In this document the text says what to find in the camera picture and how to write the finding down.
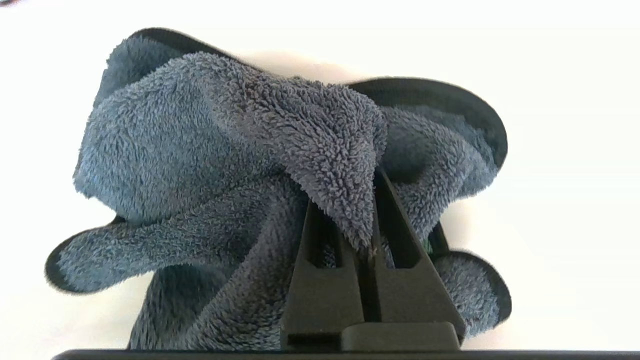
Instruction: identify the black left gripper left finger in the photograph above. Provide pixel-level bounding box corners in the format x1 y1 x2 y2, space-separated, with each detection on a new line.
280 199 367 352

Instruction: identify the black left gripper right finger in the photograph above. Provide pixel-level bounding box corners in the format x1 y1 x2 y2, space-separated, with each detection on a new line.
372 167 467 346

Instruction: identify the dark grey terry towel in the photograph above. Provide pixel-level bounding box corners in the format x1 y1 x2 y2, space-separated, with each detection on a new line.
45 27 513 351

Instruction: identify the white ceramic sink basin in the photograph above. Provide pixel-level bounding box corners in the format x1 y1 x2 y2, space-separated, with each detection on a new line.
0 0 640 353

